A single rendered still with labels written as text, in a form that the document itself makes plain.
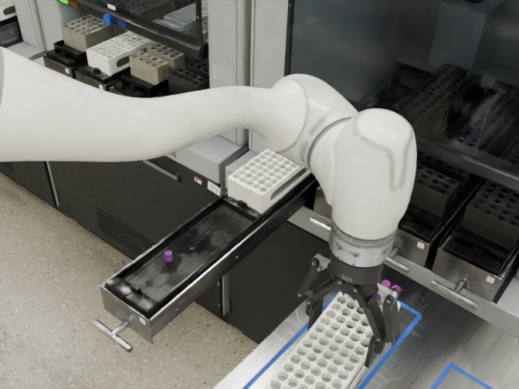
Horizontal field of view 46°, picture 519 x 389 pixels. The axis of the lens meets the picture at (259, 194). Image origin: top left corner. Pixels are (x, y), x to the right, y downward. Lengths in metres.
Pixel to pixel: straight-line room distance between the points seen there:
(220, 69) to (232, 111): 0.83
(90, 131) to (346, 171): 0.33
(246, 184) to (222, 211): 0.08
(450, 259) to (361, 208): 0.58
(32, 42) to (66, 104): 1.70
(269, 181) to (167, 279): 0.31
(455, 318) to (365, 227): 0.43
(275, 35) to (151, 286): 0.62
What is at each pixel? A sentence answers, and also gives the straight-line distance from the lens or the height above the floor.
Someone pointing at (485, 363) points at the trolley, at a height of 0.82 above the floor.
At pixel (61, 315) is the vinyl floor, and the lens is 2.25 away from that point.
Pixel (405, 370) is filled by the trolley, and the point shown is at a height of 0.82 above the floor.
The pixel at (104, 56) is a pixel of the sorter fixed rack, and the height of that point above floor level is 0.87.
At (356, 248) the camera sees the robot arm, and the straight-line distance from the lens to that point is 0.82.
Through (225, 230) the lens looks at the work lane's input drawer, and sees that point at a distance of 1.29.
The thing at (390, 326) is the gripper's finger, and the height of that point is 0.97.
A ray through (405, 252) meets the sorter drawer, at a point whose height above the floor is 0.75.
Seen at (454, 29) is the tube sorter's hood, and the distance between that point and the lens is 1.17.
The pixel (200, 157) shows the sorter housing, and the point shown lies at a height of 0.72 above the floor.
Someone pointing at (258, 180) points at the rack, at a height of 0.87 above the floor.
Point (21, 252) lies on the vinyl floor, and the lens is 2.51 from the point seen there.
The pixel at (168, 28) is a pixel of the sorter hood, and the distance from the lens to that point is 1.63.
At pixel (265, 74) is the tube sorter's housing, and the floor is 0.98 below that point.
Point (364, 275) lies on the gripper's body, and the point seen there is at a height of 1.06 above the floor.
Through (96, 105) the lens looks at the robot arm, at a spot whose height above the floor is 1.40.
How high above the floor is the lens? 1.68
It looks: 40 degrees down
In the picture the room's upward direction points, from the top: 2 degrees clockwise
